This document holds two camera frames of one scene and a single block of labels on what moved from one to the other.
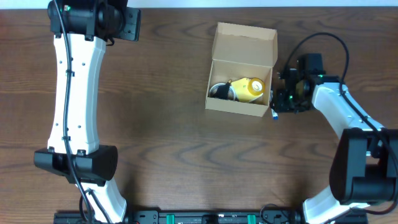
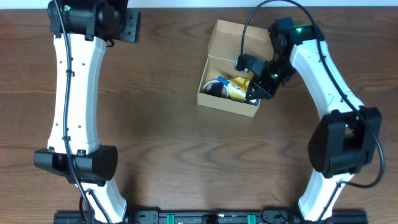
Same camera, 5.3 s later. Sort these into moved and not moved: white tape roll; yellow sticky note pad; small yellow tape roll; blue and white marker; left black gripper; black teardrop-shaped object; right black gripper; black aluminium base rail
Moved: blue and white marker; right black gripper; white tape roll; small yellow tape roll; black teardrop-shaped object
Not moved: yellow sticky note pad; black aluminium base rail; left black gripper
